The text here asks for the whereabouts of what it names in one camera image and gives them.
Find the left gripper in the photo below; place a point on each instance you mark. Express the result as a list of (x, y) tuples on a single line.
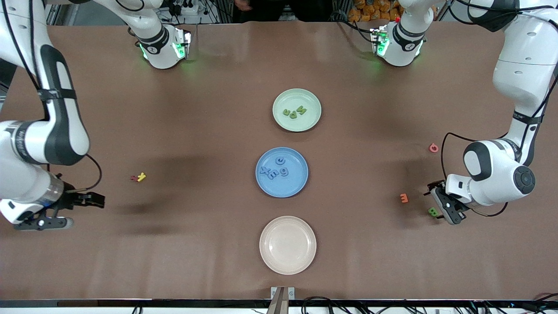
[(436, 191)]

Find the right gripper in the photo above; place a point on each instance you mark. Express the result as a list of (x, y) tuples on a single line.
[(73, 198)]

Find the blue foam number nine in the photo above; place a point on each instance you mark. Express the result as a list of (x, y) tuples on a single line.
[(284, 168)]

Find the green foam letter S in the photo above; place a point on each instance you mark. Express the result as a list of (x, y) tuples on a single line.
[(301, 110)]

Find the blue foam letter G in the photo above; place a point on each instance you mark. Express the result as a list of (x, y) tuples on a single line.
[(278, 161)]

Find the blue foam letter E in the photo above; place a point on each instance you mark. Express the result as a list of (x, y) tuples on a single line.
[(273, 175)]

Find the blue foam letter X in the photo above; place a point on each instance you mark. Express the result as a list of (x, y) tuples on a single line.
[(264, 170)]

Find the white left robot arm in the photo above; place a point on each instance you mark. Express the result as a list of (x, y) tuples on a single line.
[(492, 183)]

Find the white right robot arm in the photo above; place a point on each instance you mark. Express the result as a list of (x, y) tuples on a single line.
[(26, 144)]

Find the green foam letter B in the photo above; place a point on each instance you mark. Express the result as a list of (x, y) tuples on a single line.
[(432, 212)]

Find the orange foam letter E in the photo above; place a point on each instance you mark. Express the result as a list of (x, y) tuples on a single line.
[(404, 198)]

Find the red foam round letter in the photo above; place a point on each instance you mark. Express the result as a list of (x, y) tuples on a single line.
[(430, 148)]

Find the yellow foam letter K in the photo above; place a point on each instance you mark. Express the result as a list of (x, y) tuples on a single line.
[(141, 177)]

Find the brown table cover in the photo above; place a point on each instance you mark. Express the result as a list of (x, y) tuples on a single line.
[(196, 261)]

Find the blue plate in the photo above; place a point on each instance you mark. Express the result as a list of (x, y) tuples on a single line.
[(292, 185)]

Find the pale pink plate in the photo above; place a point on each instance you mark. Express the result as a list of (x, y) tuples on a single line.
[(287, 246)]

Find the light green plate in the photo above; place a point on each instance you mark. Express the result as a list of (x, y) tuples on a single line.
[(287, 124)]

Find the orange objects pile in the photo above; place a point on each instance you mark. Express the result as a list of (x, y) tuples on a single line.
[(366, 11)]

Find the white power strip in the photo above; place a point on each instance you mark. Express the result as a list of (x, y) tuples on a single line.
[(188, 8)]

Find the person in dark clothes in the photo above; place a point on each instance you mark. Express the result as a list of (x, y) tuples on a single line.
[(305, 8)]

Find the black table edge rail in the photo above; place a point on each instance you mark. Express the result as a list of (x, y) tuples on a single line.
[(174, 303)]

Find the grey metal bracket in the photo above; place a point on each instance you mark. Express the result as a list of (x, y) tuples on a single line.
[(282, 301)]

